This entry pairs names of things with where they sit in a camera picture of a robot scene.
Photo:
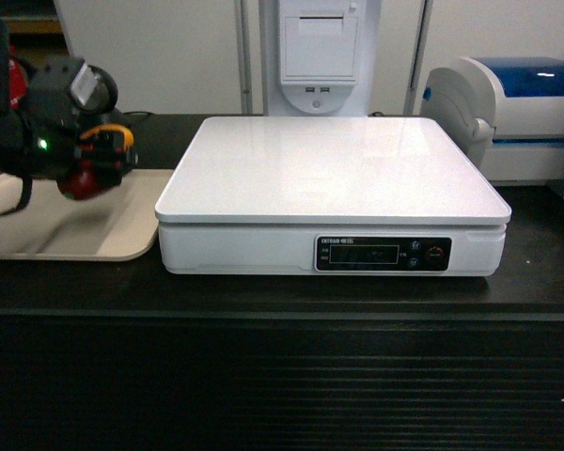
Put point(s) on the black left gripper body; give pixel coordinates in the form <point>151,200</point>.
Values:
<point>71,115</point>

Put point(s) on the dark red mango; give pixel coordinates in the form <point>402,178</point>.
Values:
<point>83,182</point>

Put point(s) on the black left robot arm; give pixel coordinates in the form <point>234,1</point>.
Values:
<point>15,76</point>

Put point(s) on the white checkout scale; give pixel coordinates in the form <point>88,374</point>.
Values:
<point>329,196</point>

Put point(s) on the black slatted checkout counter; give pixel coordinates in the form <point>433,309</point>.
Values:
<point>127,356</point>

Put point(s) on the beige plastic tray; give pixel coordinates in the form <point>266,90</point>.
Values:
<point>116,226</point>

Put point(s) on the white POS terminal stand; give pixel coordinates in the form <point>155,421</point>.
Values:
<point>318,57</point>

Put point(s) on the white blue label printer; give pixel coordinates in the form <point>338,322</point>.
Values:
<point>506,114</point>

